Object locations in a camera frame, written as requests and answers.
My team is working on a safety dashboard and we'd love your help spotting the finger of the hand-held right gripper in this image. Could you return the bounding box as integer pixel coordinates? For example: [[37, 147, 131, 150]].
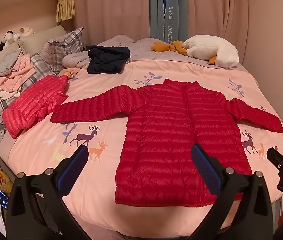
[[267, 147, 283, 174]]

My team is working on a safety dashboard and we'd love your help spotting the navy garment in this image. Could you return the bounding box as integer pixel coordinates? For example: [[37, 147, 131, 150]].
[[86, 45, 131, 75]]

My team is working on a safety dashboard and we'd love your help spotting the folded coral puffer jacket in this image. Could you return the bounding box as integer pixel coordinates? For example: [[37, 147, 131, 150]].
[[2, 75, 69, 139]]

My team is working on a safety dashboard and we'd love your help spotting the blue-grey printed curtain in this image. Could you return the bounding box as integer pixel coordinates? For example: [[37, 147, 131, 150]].
[[149, 0, 188, 44]]

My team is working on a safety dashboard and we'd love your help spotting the beige curtain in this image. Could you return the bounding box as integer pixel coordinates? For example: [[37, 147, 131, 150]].
[[185, 0, 248, 63], [71, 0, 152, 44]]

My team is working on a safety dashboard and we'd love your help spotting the pink deer printed blanket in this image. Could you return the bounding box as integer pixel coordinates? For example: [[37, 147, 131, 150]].
[[8, 59, 283, 228]]

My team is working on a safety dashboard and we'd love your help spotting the plaid pillow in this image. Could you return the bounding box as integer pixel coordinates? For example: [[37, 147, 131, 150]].
[[0, 52, 57, 143], [40, 27, 85, 74]]

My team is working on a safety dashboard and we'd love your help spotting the orange printed cloth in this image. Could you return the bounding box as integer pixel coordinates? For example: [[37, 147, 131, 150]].
[[58, 67, 82, 78]]

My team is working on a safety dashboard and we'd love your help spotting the beige pillow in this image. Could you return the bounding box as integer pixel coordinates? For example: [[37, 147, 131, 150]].
[[19, 25, 67, 55]]

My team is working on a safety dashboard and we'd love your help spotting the grey bed sheet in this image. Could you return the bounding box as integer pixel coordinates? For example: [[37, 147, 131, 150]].
[[98, 34, 245, 68]]

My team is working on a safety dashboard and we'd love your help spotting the straw fringe hanging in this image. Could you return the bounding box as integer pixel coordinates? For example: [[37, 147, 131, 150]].
[[56, 0, 76, 22]]

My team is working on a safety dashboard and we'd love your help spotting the white teddy bear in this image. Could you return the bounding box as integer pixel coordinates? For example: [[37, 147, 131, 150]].
[[3, 31, 15, 49]]

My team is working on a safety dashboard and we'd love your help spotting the lavender garment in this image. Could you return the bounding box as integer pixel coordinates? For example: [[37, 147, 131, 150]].
[[62, 51, 92, 68]]

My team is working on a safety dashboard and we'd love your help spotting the white goose plush toy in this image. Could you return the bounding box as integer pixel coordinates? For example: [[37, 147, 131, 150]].
[[151, 35, 239, 68]]

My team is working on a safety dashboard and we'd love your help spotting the grey garment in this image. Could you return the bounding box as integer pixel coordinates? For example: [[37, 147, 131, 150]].
[[0, 49, 22, 82]]

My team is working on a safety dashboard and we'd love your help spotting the red puffer jacket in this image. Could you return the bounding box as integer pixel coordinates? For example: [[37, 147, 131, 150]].
[[50, 78, 283, 208]]

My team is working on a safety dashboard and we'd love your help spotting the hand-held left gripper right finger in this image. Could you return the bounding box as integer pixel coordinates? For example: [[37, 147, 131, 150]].
[[189, 144, 274, 240]]

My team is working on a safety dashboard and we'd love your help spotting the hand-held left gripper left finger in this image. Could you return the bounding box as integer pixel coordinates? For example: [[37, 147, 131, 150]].
[[5, 144, 92, 240]]

